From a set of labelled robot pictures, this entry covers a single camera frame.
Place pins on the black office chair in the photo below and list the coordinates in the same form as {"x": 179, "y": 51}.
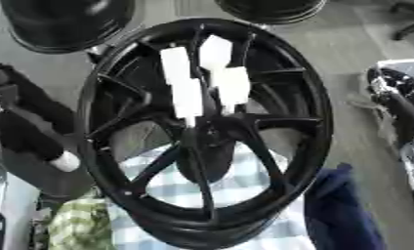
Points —
{"x": 409, "y": 19}

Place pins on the black spoked wheel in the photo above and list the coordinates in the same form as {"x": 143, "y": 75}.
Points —
{"x": 256, "y": 201}

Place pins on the dark blue fabric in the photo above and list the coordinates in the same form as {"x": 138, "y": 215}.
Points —
{"x": 338, "y": 211}

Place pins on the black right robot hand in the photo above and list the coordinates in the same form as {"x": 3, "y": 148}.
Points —
{"x": 401, "y": 104}

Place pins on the white hub pin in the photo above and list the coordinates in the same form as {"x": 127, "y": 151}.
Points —
{"x": 175, "y": 65}
{"x": 215, "y": 52}
{"x": 187, "y": 97}

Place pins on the large black round wheel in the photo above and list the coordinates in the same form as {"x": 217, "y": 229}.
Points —
{"x": 62, "y": 26}

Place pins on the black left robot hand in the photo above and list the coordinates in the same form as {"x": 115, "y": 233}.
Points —
{"x": 28, "y": 130}

